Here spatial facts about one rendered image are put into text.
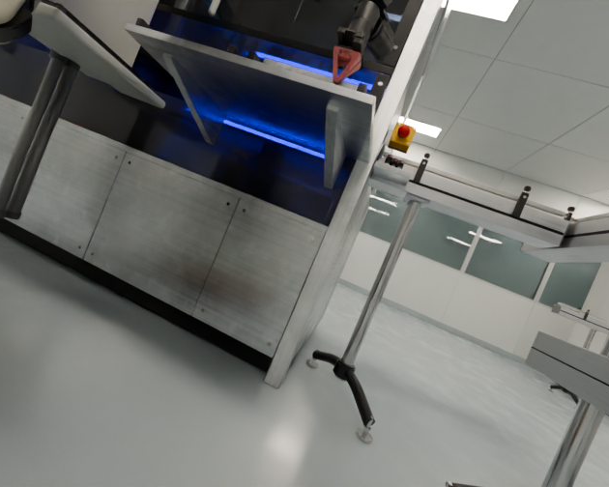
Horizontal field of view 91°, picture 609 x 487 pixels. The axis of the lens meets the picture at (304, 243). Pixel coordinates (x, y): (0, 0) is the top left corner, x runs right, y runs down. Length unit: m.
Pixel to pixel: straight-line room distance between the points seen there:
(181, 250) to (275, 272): 0.39
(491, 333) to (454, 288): 0.94
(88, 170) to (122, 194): 0.20
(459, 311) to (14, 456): 5.71
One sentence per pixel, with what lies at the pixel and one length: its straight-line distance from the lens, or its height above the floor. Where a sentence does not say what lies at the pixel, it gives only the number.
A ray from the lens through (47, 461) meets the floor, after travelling 0.78.
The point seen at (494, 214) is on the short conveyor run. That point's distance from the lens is 1.26.
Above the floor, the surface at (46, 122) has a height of 0.56.
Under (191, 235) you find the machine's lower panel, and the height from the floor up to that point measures 0.37.
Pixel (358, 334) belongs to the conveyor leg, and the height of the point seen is 0.27.
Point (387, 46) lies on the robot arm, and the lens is 0.93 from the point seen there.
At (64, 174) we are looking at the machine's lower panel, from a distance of 1.69.
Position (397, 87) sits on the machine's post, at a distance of 1.22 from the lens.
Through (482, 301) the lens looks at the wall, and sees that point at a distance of 6.04.
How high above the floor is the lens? 0.53
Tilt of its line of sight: 1 degrees down
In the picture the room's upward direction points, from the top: 23 degrees clockwise
